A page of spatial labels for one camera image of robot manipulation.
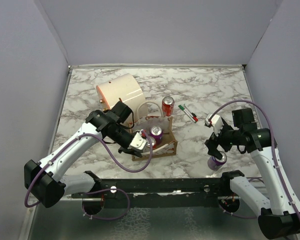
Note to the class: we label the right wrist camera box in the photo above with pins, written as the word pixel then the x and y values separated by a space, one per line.
pixel 214 122

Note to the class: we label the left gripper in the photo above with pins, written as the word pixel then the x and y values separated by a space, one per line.
pixel 133 151

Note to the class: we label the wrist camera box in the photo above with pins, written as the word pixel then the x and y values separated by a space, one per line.
pixel 214 122
pixel 138 143

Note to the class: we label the green marker pen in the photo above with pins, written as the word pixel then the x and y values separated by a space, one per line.
pixel 184 110

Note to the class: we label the white cylindrical pot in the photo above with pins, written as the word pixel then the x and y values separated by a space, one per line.
pixel 124 88

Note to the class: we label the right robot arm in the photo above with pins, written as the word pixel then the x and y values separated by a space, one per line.
pixel 278 213

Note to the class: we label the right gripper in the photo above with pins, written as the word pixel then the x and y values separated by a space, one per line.
pixel 215 139

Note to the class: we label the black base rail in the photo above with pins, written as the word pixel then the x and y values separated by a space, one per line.
pixel 160 192

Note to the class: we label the purple Fanta can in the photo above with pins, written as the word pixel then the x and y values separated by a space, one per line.
pixel 151 142

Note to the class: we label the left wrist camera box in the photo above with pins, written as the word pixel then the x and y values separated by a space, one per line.
pixel 138 143

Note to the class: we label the black marker pen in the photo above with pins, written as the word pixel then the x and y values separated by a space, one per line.
pixel 190 111

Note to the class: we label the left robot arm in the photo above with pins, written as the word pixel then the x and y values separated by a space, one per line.
pixel 46 179

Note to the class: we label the red Coca-Cola can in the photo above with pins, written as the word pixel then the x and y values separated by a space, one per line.
pixel 167 106
pixel 140 131

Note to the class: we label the purple soda can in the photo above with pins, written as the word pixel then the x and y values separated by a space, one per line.
pixel 157 133
pixel 215 164

